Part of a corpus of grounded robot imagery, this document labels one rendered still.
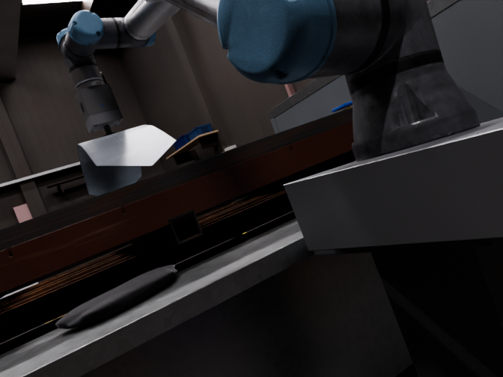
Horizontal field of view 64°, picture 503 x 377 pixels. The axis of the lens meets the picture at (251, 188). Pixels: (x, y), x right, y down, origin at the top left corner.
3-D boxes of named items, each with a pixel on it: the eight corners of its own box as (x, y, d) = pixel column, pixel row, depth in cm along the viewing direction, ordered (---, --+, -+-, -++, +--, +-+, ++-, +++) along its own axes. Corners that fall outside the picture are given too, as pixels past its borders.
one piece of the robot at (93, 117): (99, 83, 118) (120, 135, 118) (68, 89, 113) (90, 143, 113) (106, 69, 109) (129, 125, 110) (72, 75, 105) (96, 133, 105)
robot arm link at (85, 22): (113, 7, 101) (102, 29, 110) (66, 7, 95) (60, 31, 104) (123, 37, 101) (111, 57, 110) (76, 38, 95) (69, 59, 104)
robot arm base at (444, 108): (506, 117, 48) (483, 38, 48) (426, 143, 41) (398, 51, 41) (406, 144, 62) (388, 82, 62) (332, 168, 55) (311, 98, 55)
